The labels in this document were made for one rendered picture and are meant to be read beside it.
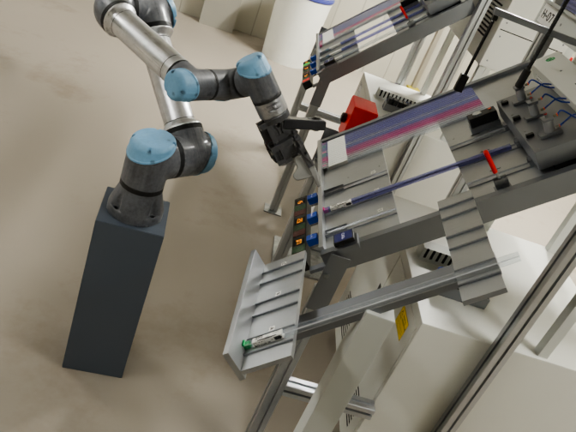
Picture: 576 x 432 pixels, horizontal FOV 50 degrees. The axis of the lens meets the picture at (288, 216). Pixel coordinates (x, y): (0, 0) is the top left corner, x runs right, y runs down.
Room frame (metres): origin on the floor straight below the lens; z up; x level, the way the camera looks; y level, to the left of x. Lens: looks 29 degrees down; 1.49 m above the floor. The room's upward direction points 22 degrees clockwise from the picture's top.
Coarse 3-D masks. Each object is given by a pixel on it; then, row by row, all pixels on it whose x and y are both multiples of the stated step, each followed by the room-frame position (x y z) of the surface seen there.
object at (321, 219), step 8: (320, 144) 1.91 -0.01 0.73; (320, 152) 1.85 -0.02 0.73; (320, 160) 1.78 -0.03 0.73; (320, 168) 1.73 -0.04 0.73; (320, 176) 1.68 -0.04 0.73; (320, 192) 1.58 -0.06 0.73; (320, 200) 1.53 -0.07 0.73; (320, 208) 1.49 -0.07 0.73; (320, 216) 1.44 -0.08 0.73; (320, 224) 1.41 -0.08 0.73; (320, 232) 1.36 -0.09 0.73; (320, 240) 1.33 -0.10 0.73; (320, 248) 1.30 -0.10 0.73
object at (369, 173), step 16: (368, 160) 1.73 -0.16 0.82; (384, 160) 1.70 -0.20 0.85; (336, 176) 1.69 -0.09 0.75; (352, 176) 1.66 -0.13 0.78; (368, 176) 1.63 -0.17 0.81; (384, 176) 1.60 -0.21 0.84; (336, 192) 1.59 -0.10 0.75; (352, 192) 1.56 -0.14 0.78; (368, 192) 1.54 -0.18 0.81; (352, 208) 1.48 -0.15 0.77; (368, 208) 1.45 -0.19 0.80; (384, 208) 1.43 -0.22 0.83; (336, 224) 1.42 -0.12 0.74; (352, 224) 1.40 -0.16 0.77; (368, 224) 1.38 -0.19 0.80; (384, 224) 1.36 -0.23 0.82
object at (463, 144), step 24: (480, 96) 1.92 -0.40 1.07; (504, 96) 1.87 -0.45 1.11; (456, 144) 1.65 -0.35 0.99; (480, 144) 1.62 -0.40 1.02; (504, 144) 1.58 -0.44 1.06; (480, 168) 1.49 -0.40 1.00; (504, 168) 1.46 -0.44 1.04; (528, 168) 1.43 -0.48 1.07; (552, 168) 1.40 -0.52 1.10; (480, 192) 1.38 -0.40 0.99
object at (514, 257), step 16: (512, 256) 0.90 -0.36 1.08; (464, 272) 0.90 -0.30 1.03; (480, 272) 0.90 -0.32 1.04; (416, 288) 0.89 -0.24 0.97; (432, 288) 0.89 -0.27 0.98; (368, 304) 0.88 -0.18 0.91; (384, 304) 0.88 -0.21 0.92; (320, 320) 0.88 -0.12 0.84; (336, 320) 0.88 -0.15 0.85; (288, 336) 0.87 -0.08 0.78
